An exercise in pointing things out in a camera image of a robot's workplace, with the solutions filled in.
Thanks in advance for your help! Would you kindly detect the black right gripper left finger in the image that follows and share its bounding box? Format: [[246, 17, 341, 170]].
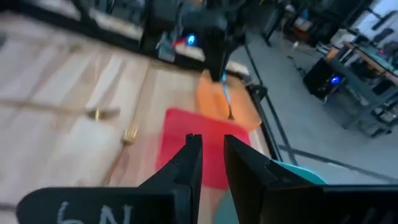
[[16, 133, 203, 224]]

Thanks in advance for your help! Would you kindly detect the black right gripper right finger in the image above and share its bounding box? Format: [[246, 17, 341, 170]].
[[223, 134, 398, 224]]

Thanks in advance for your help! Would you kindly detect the teal-handled silver fork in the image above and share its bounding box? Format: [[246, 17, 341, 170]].
[[221, 73, 236, 121]]

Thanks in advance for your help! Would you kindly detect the gold fork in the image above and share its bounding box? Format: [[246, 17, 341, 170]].
[[101, 121, 140, 187], [0, 98, 121, 121]]

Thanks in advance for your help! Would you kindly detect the orange plastic bin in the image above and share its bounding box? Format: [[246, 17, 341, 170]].
[[195, 73, 264, 131]]

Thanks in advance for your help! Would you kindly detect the teal plastic bin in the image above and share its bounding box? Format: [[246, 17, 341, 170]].
[[214, 160, 329, 224]]

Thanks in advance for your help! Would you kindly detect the red plastic bin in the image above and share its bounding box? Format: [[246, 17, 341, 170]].
[[155, 107, 252, 190]]

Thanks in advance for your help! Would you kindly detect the black computer with blue light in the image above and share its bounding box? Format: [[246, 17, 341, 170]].
[[303, 57, 346, 101]]

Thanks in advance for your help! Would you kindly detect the gray metal desk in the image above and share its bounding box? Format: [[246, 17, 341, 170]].
[[323, 40, 398, 138]]

